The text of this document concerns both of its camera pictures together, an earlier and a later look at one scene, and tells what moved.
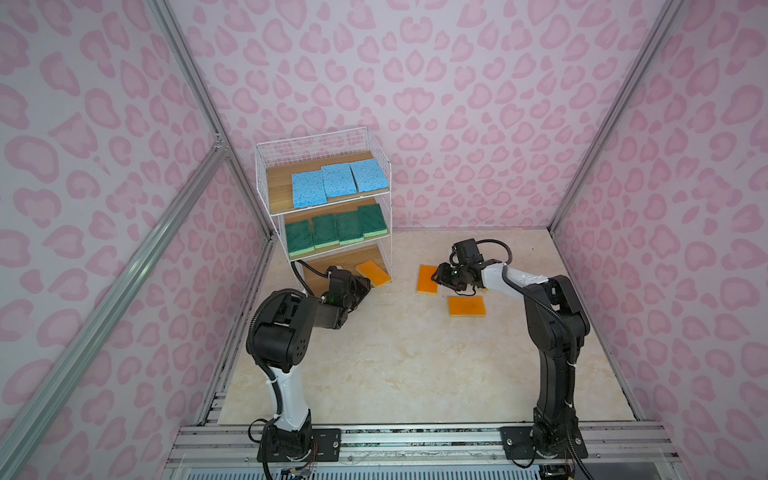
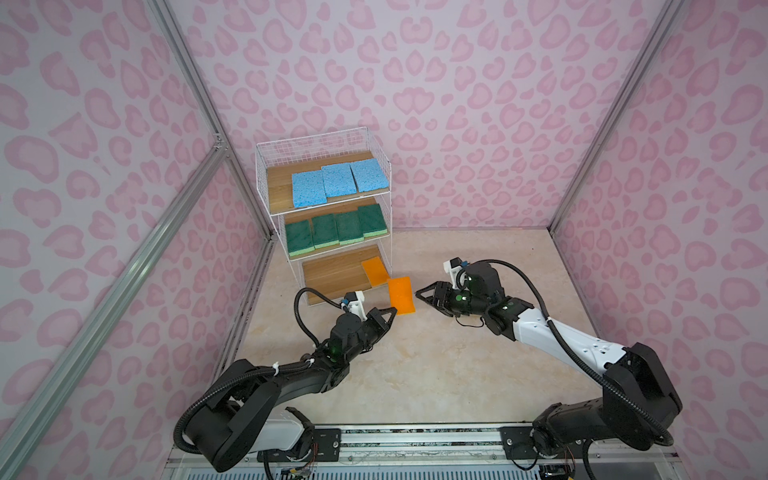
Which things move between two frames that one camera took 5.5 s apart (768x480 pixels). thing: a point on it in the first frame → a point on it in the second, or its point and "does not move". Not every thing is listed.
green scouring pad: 325,233 does not move
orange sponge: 424,282 → 401,295
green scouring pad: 299,237 does not move
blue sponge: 369,175 does not move
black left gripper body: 358,291 → 369,331
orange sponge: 374,273 does not move
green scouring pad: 349,228 does not move
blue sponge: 308,188 does not move
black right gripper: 442,276 → 443,289
